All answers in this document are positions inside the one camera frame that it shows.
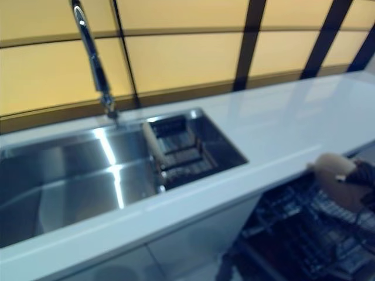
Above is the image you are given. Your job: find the black wire dish drying rack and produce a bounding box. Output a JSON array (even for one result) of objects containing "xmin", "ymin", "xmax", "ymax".
[{"xmin": 142, "ymin": 114, "xmax": 220, "ymax": 191}]

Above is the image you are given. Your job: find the stainless steel sink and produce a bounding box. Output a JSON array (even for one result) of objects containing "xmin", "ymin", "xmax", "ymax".
[{"xmin": 0, "ymin": 107, "xmax": 250, "ymax": 249}]

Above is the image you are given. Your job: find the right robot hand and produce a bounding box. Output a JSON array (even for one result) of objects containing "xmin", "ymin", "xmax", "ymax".
[{"xmin": 336, "ymin": 157, "xmax": 375, "ymax": 205}]

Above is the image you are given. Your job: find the yellow panelled window screen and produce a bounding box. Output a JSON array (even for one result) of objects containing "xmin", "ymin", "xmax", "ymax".
[{"xmin": 0, "ymin": 0, "xmax": 375, "ymax": 119}]

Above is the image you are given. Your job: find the dishwasher wire rack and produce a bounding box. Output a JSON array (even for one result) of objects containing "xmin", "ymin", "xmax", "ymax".
[{"xmin": 231, "ymin": 172, "xmax": 375, "ymax": 281}]

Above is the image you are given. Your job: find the chrome gooseneck kitchen faucet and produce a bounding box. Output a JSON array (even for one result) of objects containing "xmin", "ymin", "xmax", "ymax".
[{"xmin": 69, "ymin": 0, "xmax": 121, "ymax": 126}]

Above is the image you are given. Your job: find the white cabinet door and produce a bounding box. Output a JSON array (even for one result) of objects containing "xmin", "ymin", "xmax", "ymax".
[
  {"xmin": 146, "ymin": 194, "xmax": 260, "ymax": 281},
  {"xmin": 55, "ymin": 242, "xmax": 165, "ymax": 281}
]

